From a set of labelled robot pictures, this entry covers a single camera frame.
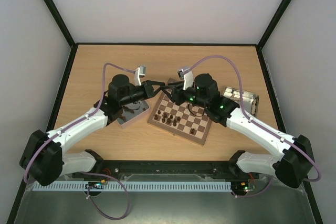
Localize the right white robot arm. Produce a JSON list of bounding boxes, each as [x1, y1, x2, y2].
[[160, 73, 314, 188]]

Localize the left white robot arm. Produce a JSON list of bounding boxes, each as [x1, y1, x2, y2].
[[19, 74, 165, 186]]

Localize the black frame rail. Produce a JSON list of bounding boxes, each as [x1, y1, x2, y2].
[[26, 158, 305, 180]]

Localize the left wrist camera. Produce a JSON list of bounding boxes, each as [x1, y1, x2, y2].
[[134, 65, 146, 86]]

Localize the gold tin tray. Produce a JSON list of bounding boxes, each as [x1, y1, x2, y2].
[[223, 86, 260, 117]]

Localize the pile of dark chess pieces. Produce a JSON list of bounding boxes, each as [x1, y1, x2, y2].
[[120, 106, 146, 122]]

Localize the wooden chess board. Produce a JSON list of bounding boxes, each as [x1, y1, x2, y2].
[[148, 92, 212, 146]]

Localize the light blue cable duct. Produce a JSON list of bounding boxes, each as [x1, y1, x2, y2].
[[33, 181, 232, 193]]

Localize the pink tin tray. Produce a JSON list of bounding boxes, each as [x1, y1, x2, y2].
[[116, 101, 150, 129]]

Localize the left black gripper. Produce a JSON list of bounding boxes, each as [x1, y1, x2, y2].
[[120, 81, 165, 107]]

